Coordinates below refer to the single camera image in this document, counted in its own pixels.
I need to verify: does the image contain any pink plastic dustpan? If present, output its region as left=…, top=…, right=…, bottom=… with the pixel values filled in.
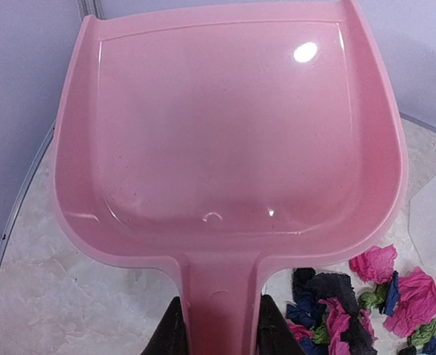
left=53, top=1, right=408, bottom=354

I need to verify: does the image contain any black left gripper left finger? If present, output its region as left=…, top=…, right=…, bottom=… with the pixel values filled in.
left=149, top=297, right=188, bottom=355

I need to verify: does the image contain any translucent white waste bin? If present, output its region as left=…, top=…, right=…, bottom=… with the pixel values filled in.
left=409, top=158, right=436, bottom=274

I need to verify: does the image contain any navy paper scrap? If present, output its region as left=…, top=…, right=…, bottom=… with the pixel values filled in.
left=380, top=271, right=400, bottom=317

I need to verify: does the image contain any green paper scrap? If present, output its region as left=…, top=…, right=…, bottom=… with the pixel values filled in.
left=407, top=317, right=436, bottom=347

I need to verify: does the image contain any magenta paper scrap right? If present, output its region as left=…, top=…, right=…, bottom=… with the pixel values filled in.
left=383, top=267, right=436, bottom=338

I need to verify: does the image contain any magenta paper scrap top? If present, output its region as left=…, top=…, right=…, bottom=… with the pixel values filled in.
left=349, top=245, right=398, bottom=285

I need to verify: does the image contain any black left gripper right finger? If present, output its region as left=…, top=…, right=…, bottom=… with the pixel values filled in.
left=257, top=294, right=303, bottom=355

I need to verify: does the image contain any left aluminium frame post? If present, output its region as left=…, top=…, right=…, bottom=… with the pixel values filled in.
left=76, top=0, right=105, bottom=33

